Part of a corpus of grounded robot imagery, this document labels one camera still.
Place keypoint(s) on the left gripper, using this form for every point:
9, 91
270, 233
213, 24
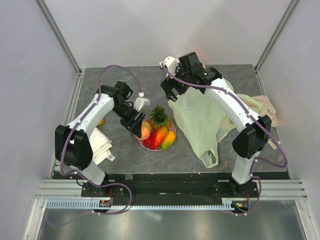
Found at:
134, 126

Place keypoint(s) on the green avocado print plastic bag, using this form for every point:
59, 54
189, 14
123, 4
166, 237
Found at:
203, 123

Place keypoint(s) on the small yellow fake fruit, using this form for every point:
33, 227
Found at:
101, 122

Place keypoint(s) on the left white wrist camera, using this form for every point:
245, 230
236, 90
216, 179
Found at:
141, 101

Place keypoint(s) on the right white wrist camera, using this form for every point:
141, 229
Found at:
170, 63

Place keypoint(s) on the fake pineapple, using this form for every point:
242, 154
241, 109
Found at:
159, 118

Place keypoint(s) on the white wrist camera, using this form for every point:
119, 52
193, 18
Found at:
170, 63
141, 101

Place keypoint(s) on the pink plate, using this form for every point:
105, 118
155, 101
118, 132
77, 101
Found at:
172, 127

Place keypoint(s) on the beige crumpled cloth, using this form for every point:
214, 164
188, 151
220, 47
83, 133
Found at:
266, 108

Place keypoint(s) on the fake peach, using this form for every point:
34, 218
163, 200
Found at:
146, 130

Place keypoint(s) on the slotted cable duct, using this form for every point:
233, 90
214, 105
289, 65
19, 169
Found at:
90, 204

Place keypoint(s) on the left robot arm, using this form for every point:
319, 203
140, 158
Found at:
72, 141

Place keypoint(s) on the fake red orange mango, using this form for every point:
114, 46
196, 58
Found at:
159, 136

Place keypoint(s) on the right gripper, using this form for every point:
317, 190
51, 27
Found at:
168, 84

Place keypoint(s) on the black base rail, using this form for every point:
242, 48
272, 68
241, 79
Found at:
215, 185

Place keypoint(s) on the fake red bell pepper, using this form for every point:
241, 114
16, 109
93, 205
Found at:
148, 143

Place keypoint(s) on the white folded towel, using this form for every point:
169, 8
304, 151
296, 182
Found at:
101, 146

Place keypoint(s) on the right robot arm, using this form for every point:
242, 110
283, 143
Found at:
252, 128

